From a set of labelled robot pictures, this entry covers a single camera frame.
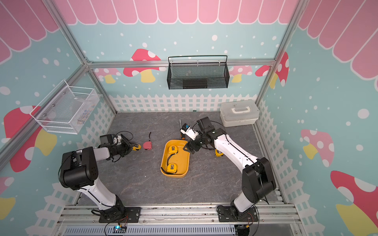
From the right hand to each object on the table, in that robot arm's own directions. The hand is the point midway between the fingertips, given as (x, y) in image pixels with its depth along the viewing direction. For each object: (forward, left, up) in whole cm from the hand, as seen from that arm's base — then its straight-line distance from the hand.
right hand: (189, 142), depth 84 cm
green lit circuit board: (-39, +35, -17) cm, 56 cm away
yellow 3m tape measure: (-1, -18, -14) cm, 23 cm away
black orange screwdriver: (+14, +5, -13) cm, 19 cm away
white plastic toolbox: (+28, -35, -5) cm, 45 cm away
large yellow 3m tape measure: (+4, +35, -12) cm, 37 cm away
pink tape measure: (+7, +29, -14) cm, 33 cm away
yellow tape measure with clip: (+3, +12, -14) cm, 18 cm away
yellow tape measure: (-10, +11, -13) cm, 20 cm away
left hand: (+6, +36, -12) cm, 38 cm away
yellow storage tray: (-3, +10, -16) cm, 19 cm away
